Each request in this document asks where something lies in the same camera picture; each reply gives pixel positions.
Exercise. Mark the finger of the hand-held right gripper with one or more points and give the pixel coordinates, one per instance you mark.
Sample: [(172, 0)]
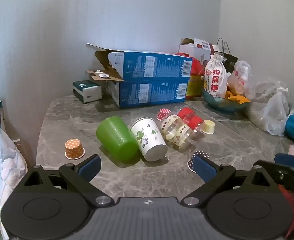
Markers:
[(289, 160)]

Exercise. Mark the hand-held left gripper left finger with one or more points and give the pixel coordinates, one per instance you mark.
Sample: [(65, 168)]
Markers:
[(89, 168)]

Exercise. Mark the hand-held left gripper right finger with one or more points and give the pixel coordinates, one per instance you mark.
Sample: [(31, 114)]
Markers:
[(206, 168)]

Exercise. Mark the white paper cup green print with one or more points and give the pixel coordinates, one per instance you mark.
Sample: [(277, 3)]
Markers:
[(149, 140)]

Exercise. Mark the dark blue polka dot cup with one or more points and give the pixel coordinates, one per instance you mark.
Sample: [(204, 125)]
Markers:
[(191, 162)]

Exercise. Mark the orange polka dot paper cup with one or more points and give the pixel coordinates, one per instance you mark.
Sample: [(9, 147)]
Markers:
[(74, 148)]

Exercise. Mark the green plastic cup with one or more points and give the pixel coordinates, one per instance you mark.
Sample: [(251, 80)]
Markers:
[(117, 138)]

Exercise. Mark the yellow small paper cup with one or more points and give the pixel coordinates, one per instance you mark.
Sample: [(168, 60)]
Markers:
[(208, 127)]

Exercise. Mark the red polka dot paper cup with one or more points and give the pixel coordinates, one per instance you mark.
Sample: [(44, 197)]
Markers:
[(163, 114)]

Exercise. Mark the clear jar red lid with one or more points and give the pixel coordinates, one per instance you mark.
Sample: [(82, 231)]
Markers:
[(172, 127), (186, 136)]

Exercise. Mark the clear plastic bag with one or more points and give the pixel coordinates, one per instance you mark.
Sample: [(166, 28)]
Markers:
[(271, 110)]

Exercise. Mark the teal bowl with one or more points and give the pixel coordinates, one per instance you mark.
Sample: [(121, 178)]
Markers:
[(224, 105)]

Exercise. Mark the green white tissue box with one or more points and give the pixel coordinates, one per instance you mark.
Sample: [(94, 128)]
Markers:
[(87, 91)]

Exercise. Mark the yellow snack packet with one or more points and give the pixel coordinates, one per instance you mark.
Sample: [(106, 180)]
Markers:
[(238, 97)]

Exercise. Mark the red yellow package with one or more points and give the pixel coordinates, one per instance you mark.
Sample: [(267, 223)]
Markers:
[(195, 85)]

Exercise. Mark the white plastic bag left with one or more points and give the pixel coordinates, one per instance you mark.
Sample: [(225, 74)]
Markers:
[(2, 160)]

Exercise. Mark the blue carton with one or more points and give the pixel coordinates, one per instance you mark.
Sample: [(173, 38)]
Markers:
[(152, 92)]

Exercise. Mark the white plastic bag orange print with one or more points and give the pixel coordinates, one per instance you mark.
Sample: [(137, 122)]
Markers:
[(240, 80)]

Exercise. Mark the black paper bag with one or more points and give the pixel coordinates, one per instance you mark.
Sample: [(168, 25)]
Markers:
[(230, 61)]

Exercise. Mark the blue carton open flaps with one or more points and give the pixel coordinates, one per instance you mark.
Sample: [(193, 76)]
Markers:
[(152, 65)]

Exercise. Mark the white red cardboard box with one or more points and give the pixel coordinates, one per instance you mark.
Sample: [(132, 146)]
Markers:
[(199, 50)]

